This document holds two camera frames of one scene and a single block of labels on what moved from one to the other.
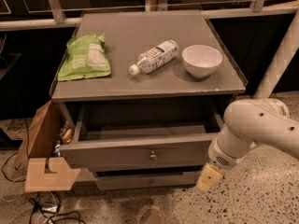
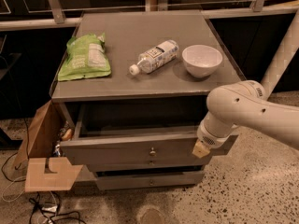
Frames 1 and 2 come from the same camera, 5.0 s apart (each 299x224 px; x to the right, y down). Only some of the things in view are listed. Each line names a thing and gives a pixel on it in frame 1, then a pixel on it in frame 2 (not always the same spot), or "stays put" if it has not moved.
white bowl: (201, 61) stays put
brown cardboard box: (44, 169) stays put
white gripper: (220, 155) -> (207, 138)
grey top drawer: (139, 136) stays put
